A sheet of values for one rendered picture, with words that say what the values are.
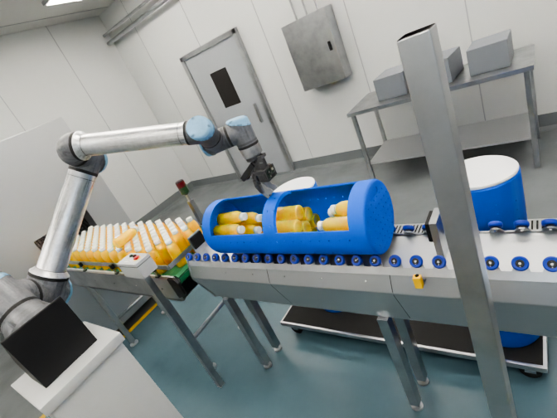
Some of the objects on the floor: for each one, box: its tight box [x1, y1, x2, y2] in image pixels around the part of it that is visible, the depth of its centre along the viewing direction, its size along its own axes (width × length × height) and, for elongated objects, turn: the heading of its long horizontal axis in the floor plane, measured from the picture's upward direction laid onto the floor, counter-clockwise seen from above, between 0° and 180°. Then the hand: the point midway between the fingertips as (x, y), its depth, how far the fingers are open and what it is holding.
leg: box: [245, 299, 282, 352], centre depth 234 cm, size 6×6×63 cm
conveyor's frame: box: [66, 268, 240, 369], centre depth 282 cm, size 48×164×90 cm, turn 98°
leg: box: [394, 318, 429, 386], centre depth 173 cm, size 6×6×63 cm
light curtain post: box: [397, 23, 517, 418], centre depth 97 cm, size 6×6×170 cm
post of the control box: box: [141, 275, 225, 388], centre depth 219 cm, size 4×4×100 cm
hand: (268, 196), depth 156 cm, fingers closed, pressing on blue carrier
